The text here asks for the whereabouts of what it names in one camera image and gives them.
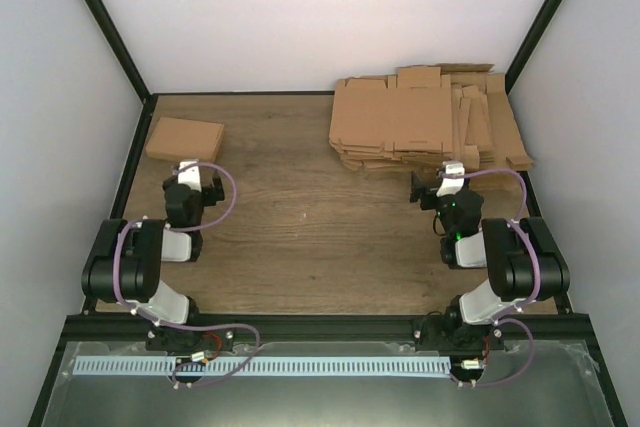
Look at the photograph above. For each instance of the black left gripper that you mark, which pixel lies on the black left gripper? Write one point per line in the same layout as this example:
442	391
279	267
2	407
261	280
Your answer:
219	194

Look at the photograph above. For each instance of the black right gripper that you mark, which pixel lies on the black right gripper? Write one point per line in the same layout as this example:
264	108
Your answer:
417	192

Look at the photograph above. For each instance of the cardboard box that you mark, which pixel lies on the cardboard box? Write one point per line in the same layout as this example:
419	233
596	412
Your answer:
175	139

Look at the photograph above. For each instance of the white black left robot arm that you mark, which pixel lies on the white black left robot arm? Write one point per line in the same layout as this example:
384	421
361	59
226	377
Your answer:
127	264

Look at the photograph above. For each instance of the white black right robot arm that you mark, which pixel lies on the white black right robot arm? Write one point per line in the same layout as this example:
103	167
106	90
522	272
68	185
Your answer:
523	262

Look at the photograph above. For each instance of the stack of flat cardboard blanks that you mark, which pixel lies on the stack of flat cardboard blanks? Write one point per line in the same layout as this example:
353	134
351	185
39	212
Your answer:
422	115

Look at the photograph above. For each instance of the grey metal front plate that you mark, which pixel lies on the grey metal front plate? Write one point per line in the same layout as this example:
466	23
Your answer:
547	383

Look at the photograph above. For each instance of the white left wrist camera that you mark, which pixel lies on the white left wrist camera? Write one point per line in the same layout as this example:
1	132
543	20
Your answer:
187	173

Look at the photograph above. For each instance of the light blue slotted cable duct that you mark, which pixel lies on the light blue slotted cable duct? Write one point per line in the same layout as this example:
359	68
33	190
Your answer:
265	366

